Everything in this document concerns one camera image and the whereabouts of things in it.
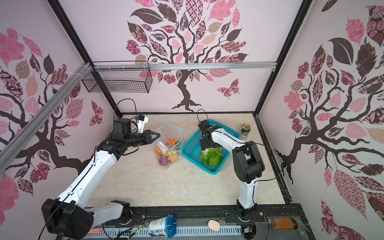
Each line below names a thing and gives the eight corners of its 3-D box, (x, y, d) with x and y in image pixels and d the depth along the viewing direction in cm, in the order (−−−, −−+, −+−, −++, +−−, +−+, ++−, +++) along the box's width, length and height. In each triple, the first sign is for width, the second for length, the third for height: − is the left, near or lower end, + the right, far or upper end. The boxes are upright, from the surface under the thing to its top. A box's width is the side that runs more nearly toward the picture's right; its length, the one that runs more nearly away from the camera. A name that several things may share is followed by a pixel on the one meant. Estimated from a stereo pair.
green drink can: (238, 139, 106) (242, 130, 97) (237, 134, 109) (240, 124, 100) (247, 139, 106) (251, 130, 97) (245, 134, 109) (249, 124, 100)
